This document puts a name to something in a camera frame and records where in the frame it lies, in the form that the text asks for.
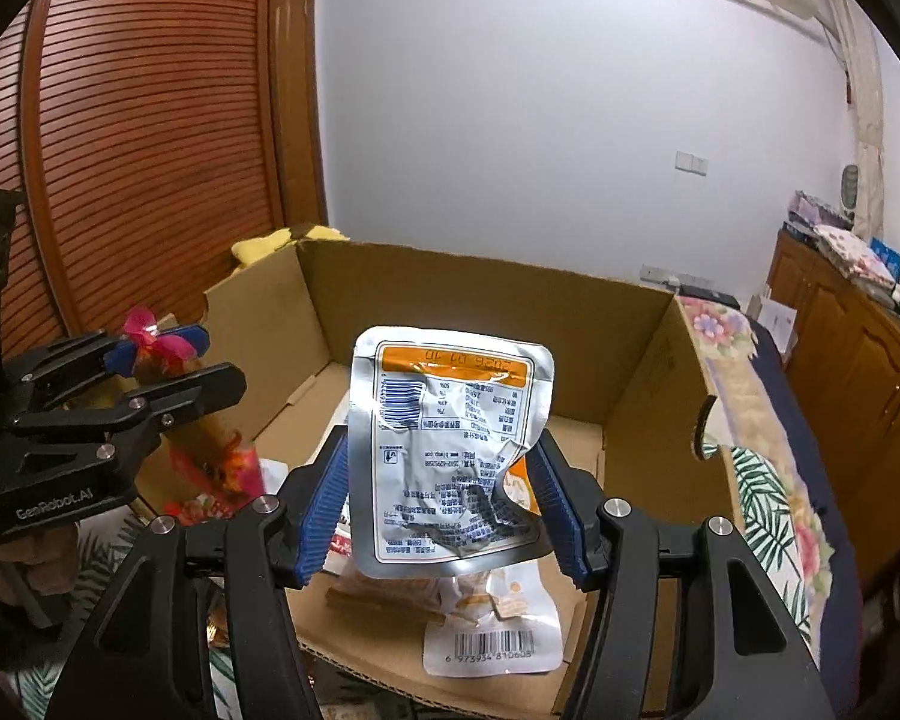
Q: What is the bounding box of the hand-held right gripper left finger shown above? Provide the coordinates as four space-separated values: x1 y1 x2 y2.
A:
75 426 353 720

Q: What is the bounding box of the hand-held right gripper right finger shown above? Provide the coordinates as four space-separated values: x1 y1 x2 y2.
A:
529 431 833 720

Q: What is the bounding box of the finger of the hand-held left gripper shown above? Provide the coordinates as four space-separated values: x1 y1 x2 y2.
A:
13 362 248 460
4 324 211 415

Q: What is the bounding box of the brown packet with magenta top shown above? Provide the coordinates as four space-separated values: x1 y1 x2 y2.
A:
124 306 265 527

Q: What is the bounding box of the white orange barcode snack packet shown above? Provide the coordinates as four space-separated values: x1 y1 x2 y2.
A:
420 562 563 680

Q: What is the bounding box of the silver foil snack pouch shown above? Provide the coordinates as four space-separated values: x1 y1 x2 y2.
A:
347 325 556 580

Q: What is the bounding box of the brown cardboard box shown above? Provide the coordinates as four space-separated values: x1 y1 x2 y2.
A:
202 240 721 717

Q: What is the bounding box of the person's left hand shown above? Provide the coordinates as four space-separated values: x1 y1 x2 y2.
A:
0 521 85 620

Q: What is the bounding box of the yellow plush toy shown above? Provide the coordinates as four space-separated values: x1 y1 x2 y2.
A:
232 223 350 269

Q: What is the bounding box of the leaf print blanket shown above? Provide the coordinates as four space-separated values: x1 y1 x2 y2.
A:
0 446 800 720

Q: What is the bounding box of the wooden slatted wardrobe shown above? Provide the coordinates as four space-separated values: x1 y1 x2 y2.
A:
0 0 282 421

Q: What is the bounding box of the floral blanket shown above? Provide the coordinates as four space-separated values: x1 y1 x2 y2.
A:
679 296 837 635

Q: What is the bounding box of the navy blanket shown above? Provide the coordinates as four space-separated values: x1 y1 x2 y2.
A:
746 315 875 720

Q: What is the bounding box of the white paper box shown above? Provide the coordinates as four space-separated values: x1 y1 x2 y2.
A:
746 292 797 355

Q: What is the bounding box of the wooden cabinet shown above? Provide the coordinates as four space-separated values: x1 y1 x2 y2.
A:
765 229 900 515

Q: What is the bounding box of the stack of folded cloths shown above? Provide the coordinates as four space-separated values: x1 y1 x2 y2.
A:
786 191 900 295

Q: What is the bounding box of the blue box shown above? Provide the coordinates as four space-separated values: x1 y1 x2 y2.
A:
870 238 900 282

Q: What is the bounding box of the small white fan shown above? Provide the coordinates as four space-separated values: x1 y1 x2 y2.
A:
838 163 865 212

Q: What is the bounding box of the cream curtain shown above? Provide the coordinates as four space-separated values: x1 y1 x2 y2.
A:
823 0 892 230

